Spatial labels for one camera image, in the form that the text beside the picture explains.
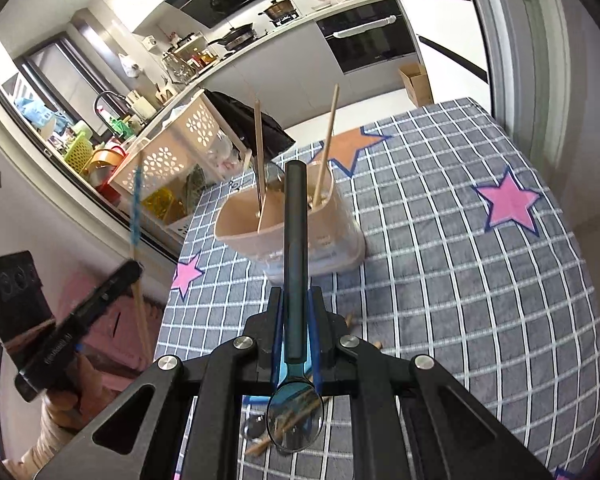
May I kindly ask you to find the steel cooking pot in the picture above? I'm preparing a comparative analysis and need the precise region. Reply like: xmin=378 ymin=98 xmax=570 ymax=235
xmin=258 ymin=0 xmax=298 ymax=21

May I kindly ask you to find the pink plastic utensil holder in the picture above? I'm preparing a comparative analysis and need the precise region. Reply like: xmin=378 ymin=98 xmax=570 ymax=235
xmin=214 ymin=159 xmax=367 ymax=287

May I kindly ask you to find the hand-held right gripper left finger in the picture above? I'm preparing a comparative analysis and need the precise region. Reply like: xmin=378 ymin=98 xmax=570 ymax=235
xmin=35 ymin=286 xmax=285 ymax=480

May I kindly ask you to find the white refrigerator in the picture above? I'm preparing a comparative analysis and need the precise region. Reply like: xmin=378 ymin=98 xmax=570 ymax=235
xmin=399 ymin=0 xmax=492 ymax=87

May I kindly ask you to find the black wok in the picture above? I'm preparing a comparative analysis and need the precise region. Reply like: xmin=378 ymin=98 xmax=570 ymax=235
xmin=207 ymin=23 xmax=257 ymax=52

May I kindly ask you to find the green plastic basket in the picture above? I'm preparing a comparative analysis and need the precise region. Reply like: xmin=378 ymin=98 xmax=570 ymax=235
xmin=63 ymin=132 xmax=94 ymax=174

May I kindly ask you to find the black kitchen faucet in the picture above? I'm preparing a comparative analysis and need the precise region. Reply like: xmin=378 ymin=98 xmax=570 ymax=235
xmin=93 ymin=90 xmax=132 ymax=122

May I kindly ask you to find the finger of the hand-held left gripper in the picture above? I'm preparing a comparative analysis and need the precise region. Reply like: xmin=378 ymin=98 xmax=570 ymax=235
xmin=77 ymin=259 xmax=144 ymax=324

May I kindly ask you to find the person's left forearm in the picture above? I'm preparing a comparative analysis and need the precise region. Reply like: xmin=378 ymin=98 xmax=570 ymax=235
xmin=4 ymin=409 xmax=92 ymax=480

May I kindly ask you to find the black jacket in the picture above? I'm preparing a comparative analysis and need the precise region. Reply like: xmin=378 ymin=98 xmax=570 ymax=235
xmin=204 ymin=88 xmax=297 ymax=162

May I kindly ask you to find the person's left hand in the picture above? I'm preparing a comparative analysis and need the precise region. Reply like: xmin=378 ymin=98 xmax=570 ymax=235
xmin=44 ymin=352 xmax=100 ymax=431

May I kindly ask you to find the beige perforated storage trolley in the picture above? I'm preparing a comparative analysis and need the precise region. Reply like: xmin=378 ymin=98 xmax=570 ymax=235
xmin=107 ymin=88 xmax=254 ymax=240

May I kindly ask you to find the white kitchen counter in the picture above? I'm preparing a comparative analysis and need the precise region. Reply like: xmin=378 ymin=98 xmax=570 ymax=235
xmin=129 ymin=0 xmax=404 ymax=112

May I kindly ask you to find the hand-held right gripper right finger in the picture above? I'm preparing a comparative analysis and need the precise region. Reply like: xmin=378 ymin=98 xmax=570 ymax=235
xmin=309 ymin=286 xmax=554 ymax=480

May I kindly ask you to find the white plastic bag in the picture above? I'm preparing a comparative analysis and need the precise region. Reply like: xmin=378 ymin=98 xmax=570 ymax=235
xmin=118 ymin=53 xmax=144 ymax=79

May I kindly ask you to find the cardboard box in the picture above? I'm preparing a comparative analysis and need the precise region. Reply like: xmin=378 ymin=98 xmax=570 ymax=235
xmin=398 ymin=62 xmax=434 ymax=109

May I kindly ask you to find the black built-in oven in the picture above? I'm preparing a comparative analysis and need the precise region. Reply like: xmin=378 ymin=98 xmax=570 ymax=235
xmin=314 ymin=0 xmax=419 ymax=77

